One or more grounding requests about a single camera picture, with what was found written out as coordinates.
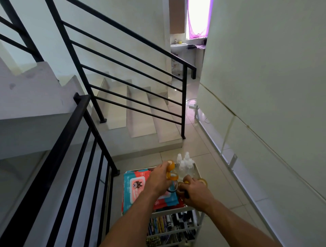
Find person's right hand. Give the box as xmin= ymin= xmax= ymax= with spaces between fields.
xmin=177 ymin=175 xmax=216 ymax=213

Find person's left hand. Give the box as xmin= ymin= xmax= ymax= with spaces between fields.
xmin=144 ymin=161 xmax=177 ymax=200

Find pile of small tape rolls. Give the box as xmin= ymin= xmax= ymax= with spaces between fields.
xmin=165 ymin=160 xmax=209 ymax=194

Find beige plastic cart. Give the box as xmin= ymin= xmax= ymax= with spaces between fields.
xmin=121 ymin=161 xmax=207 ymax=247

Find pile of teal wipe packets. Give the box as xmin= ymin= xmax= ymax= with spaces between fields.
xmin=122 ymin=169 xmax=187 ymax=216

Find row of black-capped white markers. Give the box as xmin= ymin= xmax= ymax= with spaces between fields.
xmin=167 ymin=211 xmax=198 ymax=230

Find pile of colourful patterned pencils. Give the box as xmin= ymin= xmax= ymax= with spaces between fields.
xmin=147 ymin=216 xmax=168 ymax=236

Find yellow black patterned packets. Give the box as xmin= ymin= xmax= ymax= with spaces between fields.
xmin=146 ymin=236 xmax=163 ymax=247

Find person's left forearm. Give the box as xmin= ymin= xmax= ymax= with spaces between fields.
xmin=100 ymin=191 xmax=159 ymax=247

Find person's right forearm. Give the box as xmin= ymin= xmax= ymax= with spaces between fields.
xmin=203 ymin=201 xmax=280 ymax=247

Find white washbasin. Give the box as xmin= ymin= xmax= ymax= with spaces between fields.
xmin=170 ymin=43 xmax=189 ymax=55

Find white partition board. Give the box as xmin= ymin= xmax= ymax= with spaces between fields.
xmin=194 ymin=0 xmax=326 ymax=247

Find purple window curtain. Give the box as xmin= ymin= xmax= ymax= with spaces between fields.
xmin=186 ymin=0 xmax=214 ymax=40

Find grey metal partition frame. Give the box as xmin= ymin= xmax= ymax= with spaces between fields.
xmin=194 ymin=104 xmax=280 ymax=247

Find thin beige wall strip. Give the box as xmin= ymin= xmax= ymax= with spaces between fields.
xmin=220 ymin=117 xmax=237 ymax=154

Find white wall conduit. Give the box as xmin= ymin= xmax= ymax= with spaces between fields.
xmin=199 ymin=82 xmax=326 ymax=202

